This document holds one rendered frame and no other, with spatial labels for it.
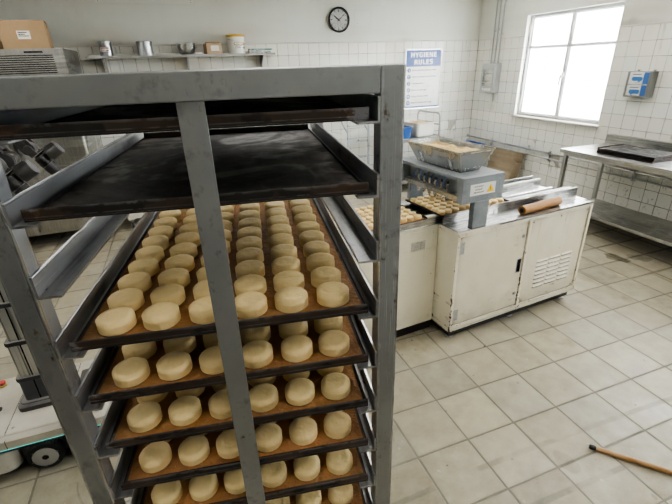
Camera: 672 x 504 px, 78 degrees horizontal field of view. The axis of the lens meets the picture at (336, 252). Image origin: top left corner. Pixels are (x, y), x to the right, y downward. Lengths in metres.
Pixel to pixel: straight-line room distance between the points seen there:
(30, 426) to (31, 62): 3.78
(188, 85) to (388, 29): 6.48
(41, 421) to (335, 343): 2.13
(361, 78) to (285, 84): 0.08
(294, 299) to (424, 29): 6.74
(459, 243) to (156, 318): 2.30
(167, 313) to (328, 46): 6.06
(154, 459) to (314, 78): 0.64
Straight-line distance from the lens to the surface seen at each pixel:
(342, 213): 0.74
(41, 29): 5.55
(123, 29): 6.18
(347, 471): 0.86
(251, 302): 0.61
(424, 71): 7.20
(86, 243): 0.74
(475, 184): 2.66
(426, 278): 2.94
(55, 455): 2.71
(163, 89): 0.49
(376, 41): 6.82
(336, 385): 0.73
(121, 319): 0.64
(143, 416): 0.75
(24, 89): 0.53
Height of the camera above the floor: 1.82
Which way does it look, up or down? 24 degrees down
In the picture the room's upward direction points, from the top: 2 degrees counter-clockwise
